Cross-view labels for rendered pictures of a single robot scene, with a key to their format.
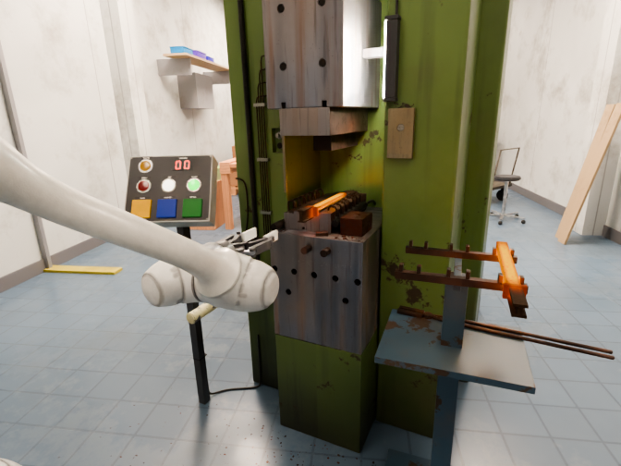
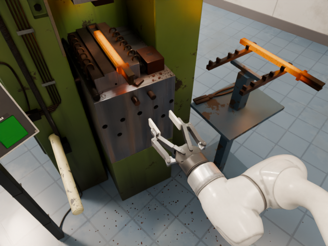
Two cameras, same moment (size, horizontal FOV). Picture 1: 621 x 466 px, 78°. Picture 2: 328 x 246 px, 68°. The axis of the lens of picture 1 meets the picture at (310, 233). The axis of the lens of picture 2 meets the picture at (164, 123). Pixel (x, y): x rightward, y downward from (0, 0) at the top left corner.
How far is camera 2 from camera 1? 1.02 m
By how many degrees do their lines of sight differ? 55
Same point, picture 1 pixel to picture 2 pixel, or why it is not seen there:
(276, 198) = (55, 65)
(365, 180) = (94, 9)
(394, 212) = (164, 38)
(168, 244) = not seen: outside the picture
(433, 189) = (190, 12)
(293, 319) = (125, 147)
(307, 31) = not seen: outside the picture
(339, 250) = (158, 88)
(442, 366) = (254, 122)
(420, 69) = not seen: outside the picture
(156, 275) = (259, 230)
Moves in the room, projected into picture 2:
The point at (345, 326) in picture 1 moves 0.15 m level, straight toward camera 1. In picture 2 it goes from (163, 129) to (185, 143)
